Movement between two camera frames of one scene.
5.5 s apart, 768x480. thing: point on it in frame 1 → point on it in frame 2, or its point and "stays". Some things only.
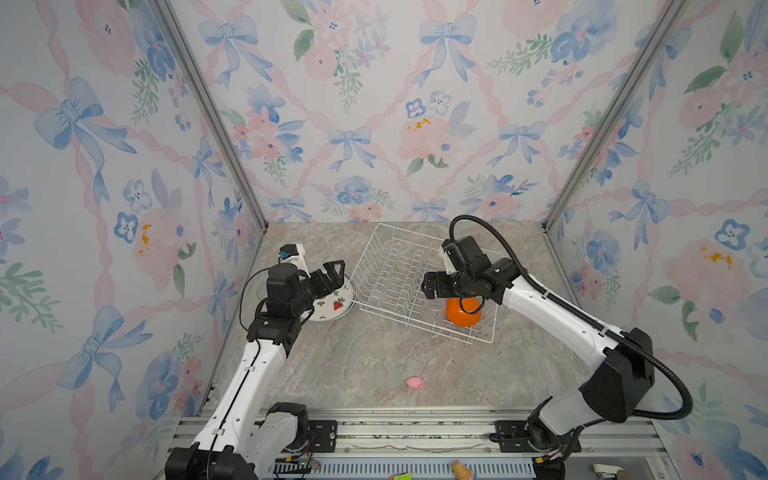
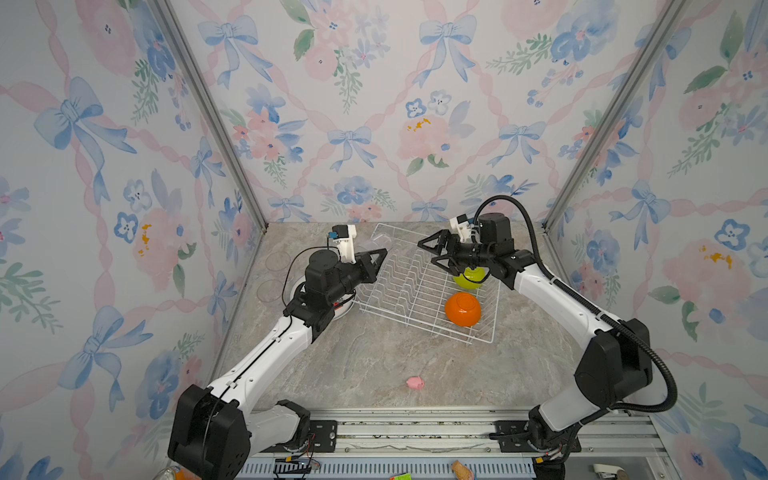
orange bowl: [466, 318] stays
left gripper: [334, 281] → [369, 271]
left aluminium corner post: [213, 104] stays
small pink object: [415, 383] stays
